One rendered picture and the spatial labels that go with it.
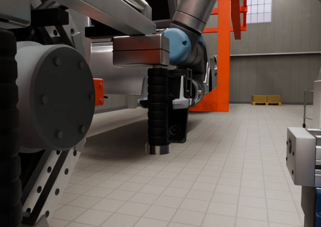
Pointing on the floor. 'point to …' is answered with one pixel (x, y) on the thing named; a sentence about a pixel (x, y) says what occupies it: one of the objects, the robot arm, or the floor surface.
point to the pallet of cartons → (266, 100)
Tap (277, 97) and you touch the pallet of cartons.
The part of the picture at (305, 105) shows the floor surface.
